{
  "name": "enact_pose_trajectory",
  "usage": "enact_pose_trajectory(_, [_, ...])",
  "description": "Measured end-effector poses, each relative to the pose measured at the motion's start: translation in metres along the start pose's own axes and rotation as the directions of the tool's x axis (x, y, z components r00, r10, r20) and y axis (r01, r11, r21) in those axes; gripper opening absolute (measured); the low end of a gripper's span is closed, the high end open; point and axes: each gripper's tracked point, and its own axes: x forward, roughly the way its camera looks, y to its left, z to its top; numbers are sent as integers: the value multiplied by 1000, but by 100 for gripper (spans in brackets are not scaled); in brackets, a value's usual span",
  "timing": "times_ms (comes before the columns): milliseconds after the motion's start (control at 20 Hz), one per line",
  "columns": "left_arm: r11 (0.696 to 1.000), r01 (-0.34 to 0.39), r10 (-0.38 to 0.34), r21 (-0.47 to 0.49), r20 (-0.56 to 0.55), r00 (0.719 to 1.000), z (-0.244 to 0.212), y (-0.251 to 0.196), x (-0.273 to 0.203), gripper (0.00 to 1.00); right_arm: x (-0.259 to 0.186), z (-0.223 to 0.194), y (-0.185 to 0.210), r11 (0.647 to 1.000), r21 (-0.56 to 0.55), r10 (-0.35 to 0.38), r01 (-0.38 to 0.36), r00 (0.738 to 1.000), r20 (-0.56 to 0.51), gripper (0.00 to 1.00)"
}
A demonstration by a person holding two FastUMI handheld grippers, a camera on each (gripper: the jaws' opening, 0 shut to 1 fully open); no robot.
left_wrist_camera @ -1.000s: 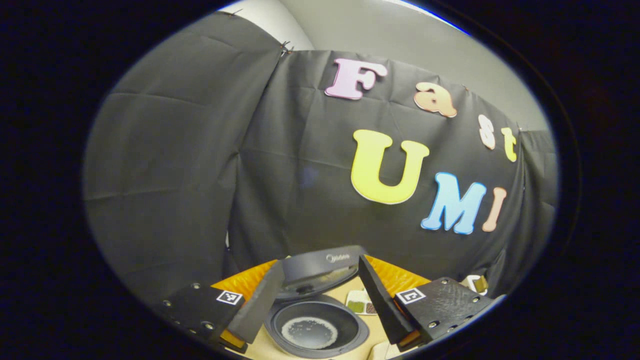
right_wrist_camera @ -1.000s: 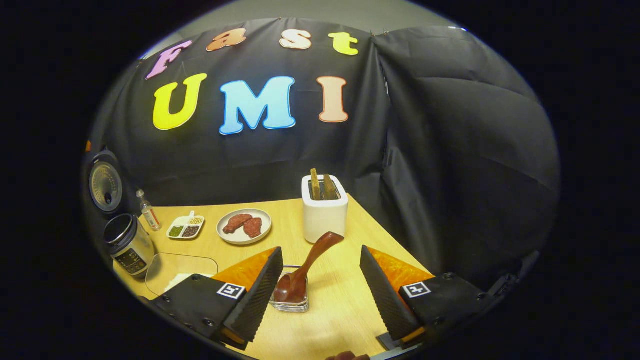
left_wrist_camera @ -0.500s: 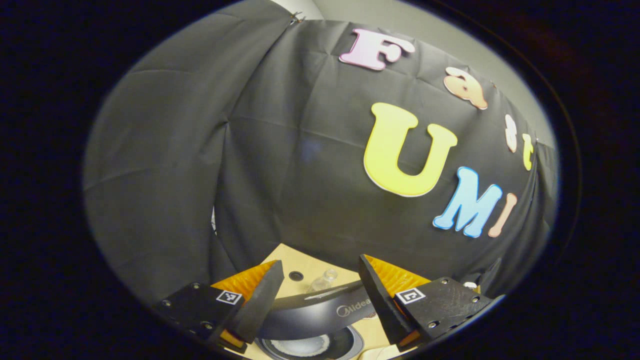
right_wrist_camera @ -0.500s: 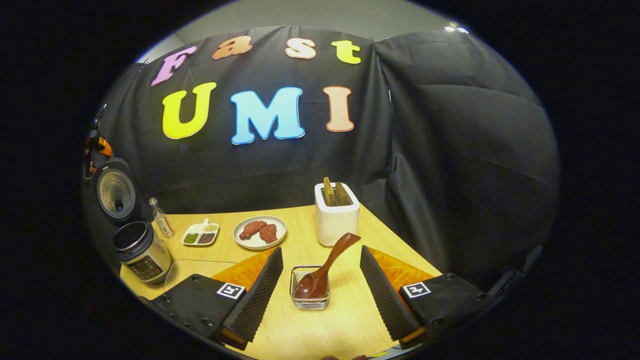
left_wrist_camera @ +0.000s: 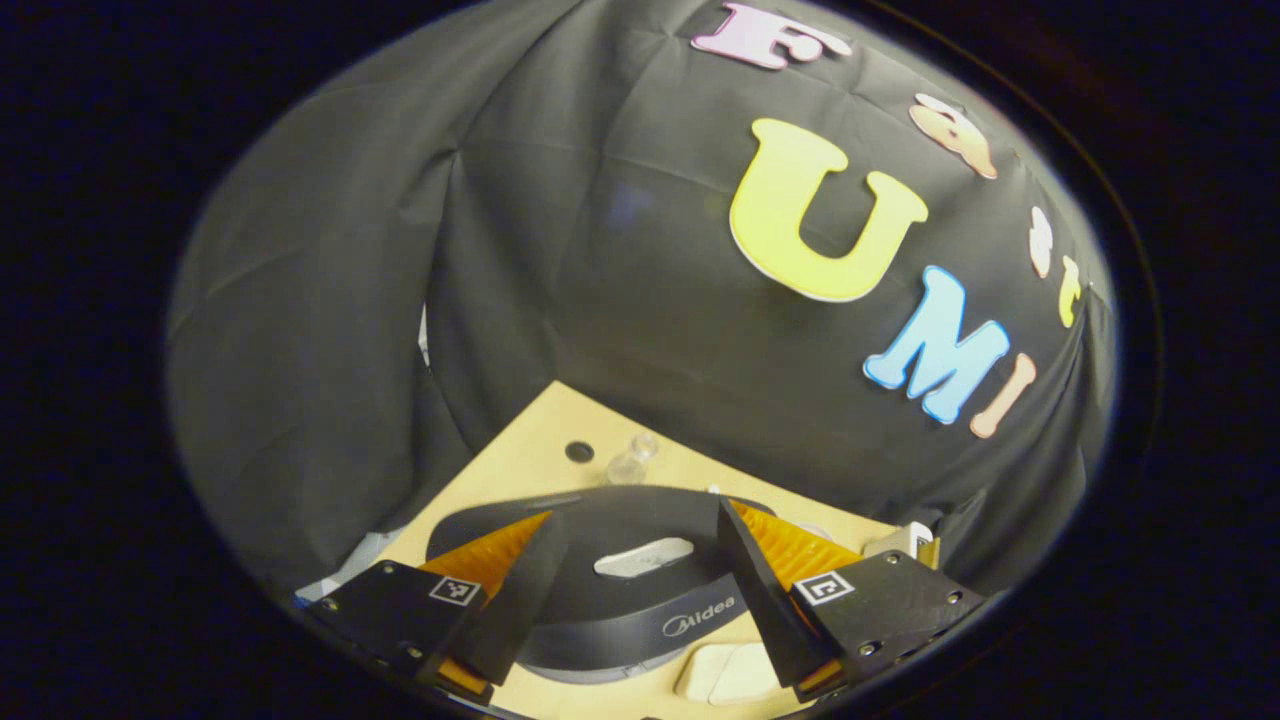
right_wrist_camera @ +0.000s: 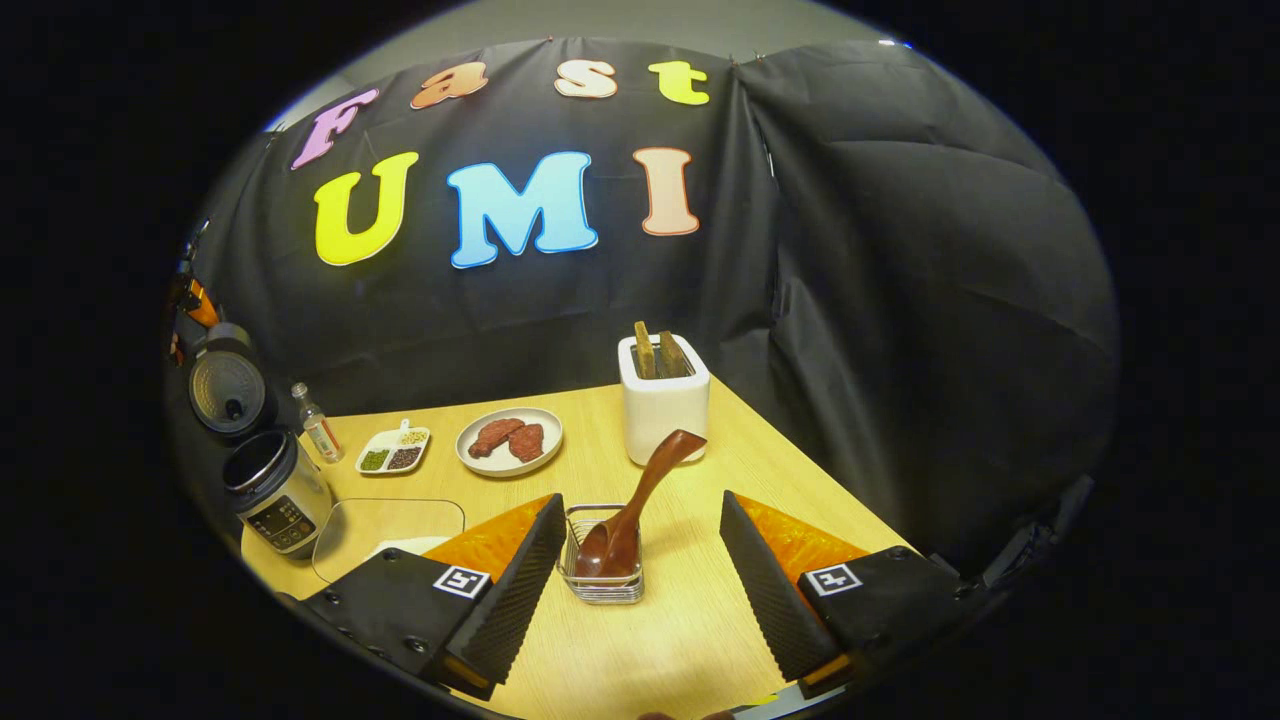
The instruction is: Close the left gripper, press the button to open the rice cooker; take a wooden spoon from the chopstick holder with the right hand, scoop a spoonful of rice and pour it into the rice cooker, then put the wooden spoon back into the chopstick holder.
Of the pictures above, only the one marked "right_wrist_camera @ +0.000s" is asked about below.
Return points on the brown wooden spoon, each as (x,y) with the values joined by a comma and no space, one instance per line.
(650,480)

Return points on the red meat piece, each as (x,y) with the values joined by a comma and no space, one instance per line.
(528,442)
(493,437)

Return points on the white round plate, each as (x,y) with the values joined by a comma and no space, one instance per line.
(550,440)

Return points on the white toaster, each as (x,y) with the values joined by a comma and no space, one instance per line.
(665,420)

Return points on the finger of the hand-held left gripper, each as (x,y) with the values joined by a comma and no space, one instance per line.
(200,305)

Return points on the silver black rice cooker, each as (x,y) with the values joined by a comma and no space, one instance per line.
(280,500)

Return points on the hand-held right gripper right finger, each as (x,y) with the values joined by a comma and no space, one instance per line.
(765,590)

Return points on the small glass bottle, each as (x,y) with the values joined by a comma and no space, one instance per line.
(320,430)

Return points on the white divided dish of beans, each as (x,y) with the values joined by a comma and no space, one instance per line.
(393,452)

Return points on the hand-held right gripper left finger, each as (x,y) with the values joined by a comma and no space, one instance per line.
(520,600)

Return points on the clear glass tray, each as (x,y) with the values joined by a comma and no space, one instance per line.
(380,520)

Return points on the brown toast slice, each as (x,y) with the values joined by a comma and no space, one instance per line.
(674,355)
(645,350)

